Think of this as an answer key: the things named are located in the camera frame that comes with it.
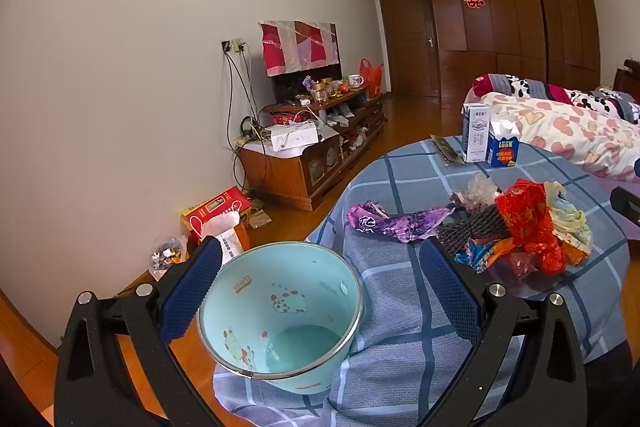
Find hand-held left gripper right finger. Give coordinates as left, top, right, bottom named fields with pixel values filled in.
left=419, top=237, right=588, bottom=427

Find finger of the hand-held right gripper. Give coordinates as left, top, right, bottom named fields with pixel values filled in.
left=610, top=186, right=640, bottom=229

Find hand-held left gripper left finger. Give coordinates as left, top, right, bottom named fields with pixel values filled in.
left=54, top=236, right=223, bottom=427

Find yellow plastic bag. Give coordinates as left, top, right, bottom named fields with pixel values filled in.
left=544, top=181, right=592, bottom=267

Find purple foil wrapper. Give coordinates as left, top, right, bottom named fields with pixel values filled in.
left=347, top=201, right=456, bottom=247

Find light blue cartoon bucket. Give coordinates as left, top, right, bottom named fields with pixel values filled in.
left=196, top=241, right=365, bottom=395

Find small yellow bin with liner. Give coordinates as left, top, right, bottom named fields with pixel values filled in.
left=148, top=235, right=190, bottom=282

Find orange blue snack wrapper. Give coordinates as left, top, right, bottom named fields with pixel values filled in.
left=454, top=239, right=521, bottom=274

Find black foam net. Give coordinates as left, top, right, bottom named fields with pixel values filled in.
left=437, top=206, right=513, bottom=258

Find pink translucent plastic bag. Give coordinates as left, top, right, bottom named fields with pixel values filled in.
left=507, top=252, right=543, bottom=280

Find red yellow cardboard box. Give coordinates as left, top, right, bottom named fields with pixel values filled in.
left=181, top=187, right=253, bottom=253

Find pink heart floral quilt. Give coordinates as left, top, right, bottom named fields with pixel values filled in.
left=465, top=92, right=640, bottom=182

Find red printed plastic wrapper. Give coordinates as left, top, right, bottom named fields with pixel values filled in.
left=495, top=179, right=568, bottom=277

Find clear plastic wrapper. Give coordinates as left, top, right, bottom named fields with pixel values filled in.
left=452, top=173, right=501, bottom=210

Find blue plaid tablecloth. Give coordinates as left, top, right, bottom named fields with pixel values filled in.
left=212, top=136, right=640, bottom=427

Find wooden bed headboard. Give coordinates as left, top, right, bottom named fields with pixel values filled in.
left=614, top=59, right=640, bottom=90

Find blue drink carton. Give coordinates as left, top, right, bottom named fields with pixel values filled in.
left=487, top=119, right=521, bottom=168

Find wooden television cabinet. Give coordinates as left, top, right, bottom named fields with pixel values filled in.
left=239, top=87, right=388, bottom=212

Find flat patterned snack packet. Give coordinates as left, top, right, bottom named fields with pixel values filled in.
left=429, top=134, right=466, bottom=166

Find cartoon mouse blanket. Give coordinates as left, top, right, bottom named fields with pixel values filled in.
left=472, top=73, right=640, bottom=124

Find tall white milk carton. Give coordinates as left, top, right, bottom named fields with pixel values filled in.
left=461, top=103, right=491, bottom=164

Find white rectangular box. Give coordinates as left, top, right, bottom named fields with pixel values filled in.
left=270, top=122, right=320, bottom=154

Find brown wooden wardrobe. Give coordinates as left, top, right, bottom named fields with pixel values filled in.
left=350, top=0, right=601, bottom=90

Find black television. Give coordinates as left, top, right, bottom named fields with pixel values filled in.
left=270, top=62, right=346, bottom=105

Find orange plastic bag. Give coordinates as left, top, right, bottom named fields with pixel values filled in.
left=360, top=58, right=385, bottom=98

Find brown wooden door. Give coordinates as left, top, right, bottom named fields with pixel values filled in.
left=376, top=0, right=441, bottom=98

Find red pink patchwork cover cloth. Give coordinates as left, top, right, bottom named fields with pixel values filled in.
left=258, top=21, right=341, bottom=78

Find black hanging cables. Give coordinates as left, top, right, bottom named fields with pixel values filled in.
left=222, top=49, right=252, bottom=148

